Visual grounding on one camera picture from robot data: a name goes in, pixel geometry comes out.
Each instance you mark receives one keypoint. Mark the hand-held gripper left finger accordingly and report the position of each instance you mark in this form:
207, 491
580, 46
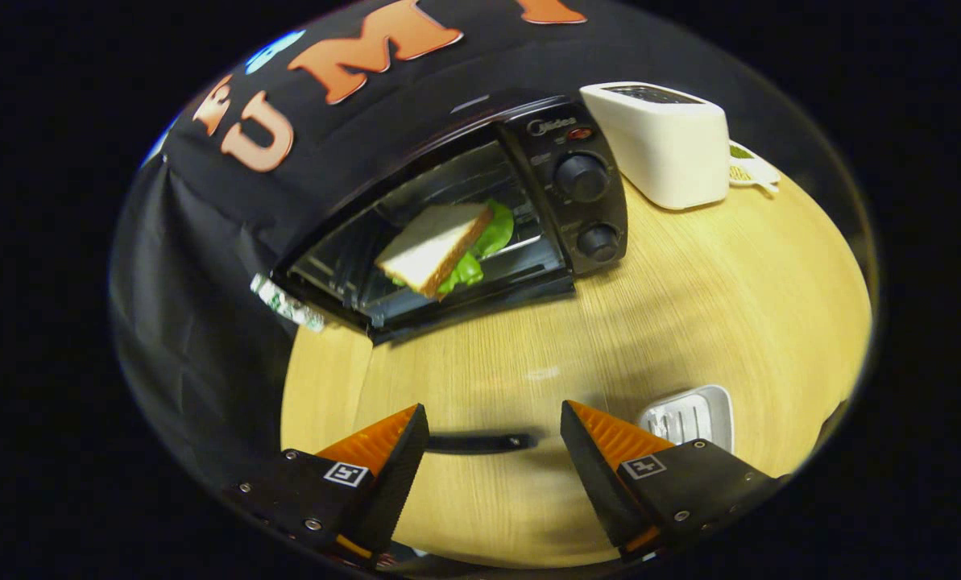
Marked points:
399, 475

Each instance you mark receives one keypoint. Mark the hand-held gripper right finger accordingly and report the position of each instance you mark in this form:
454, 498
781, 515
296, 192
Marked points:
597, 475

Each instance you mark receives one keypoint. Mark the sandwich with lettuce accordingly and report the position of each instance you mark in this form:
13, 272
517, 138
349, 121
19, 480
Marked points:
428, 242

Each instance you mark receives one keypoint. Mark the black toaster oven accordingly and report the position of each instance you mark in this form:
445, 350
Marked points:
581, 177

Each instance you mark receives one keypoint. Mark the white toaster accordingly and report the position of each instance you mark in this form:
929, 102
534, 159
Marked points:
673, 153

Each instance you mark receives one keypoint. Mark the white ridged tray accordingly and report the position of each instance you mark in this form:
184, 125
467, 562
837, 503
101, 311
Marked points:
710, 407

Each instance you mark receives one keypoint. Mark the white divided dish with beans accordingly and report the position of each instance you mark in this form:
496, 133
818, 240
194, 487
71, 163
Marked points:
758, 171

